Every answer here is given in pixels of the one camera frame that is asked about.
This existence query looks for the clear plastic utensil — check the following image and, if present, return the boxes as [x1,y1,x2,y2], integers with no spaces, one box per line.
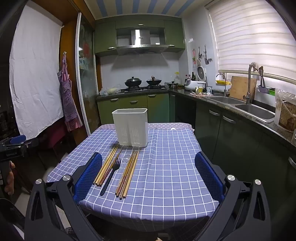
[115,156,129,194]

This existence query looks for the row of wooden chopsticks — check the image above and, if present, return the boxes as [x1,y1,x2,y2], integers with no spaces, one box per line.
[93,145,140,200]

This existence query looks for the green wall cabinet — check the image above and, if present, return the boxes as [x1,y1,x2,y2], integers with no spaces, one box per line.
[94,20,117,56]
[164,19,186,53]
[115,19,165,29]

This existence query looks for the long green base cabinet row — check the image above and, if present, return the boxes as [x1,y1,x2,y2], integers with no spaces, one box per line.
[169,93,296,214]

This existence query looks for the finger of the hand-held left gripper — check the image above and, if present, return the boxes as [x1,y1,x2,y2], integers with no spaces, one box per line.
[5,135,39,151]

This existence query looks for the steel range hood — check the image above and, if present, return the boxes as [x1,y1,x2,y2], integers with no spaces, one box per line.
[116,29,169,56]

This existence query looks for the person's left hand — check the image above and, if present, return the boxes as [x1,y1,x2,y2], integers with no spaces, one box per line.
[5,162,16,195]

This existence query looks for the white window blind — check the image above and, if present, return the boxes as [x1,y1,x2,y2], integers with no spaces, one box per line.
[206,0,296,80]

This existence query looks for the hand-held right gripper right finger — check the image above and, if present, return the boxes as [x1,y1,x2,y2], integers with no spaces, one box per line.
[194,152,272,241]

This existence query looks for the white plastic utensil holder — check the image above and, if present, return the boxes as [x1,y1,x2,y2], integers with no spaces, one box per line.
[112,108,148,147]

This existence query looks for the blue checkered tablecloth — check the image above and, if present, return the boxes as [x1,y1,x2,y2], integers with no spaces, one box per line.
[46,124,220,223]

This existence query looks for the sliding glass door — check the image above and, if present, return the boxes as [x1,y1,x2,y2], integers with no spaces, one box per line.
[76,11,102,136]

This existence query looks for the black wok with lid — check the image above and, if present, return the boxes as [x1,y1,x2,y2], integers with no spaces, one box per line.
[125,77,142,88]

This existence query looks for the white rice cooker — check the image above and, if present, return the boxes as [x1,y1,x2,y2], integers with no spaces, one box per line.
[184,65,207,91]

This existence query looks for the black wok with handle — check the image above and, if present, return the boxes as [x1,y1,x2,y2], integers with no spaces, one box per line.
[146,76,162,87]

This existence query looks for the tall steel faucet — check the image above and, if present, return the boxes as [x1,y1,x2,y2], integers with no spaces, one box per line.
[245,64,255,105]

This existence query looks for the plastic bag on counter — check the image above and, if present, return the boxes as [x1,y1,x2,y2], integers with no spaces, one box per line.
[99,87,122,95]

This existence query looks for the wooden cutting board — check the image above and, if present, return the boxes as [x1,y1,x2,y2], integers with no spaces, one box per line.
[229,76,257,101]

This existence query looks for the clear packaged bag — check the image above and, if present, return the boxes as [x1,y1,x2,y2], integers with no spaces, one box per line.
[274,89,296,133]

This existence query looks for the dark stone kitchen countertop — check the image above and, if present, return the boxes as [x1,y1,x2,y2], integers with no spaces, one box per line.
[96,87,296,149]

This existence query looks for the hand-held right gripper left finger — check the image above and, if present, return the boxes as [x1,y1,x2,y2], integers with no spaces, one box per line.
[24,152,103,241]

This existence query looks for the white hanging sheet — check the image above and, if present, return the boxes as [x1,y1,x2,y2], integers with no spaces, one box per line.
[9,5,64,141]

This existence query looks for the purple plaid apron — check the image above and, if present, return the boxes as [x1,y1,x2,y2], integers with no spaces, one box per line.
[57,52,83,132]

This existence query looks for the gas stove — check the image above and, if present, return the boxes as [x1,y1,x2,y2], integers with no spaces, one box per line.
[124,85,167,92]

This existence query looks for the black plastic fork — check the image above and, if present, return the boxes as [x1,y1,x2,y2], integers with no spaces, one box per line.
[100,158,122,196]

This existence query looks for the steel double sink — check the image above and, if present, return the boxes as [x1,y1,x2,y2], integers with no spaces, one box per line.
[208,96,275,123]

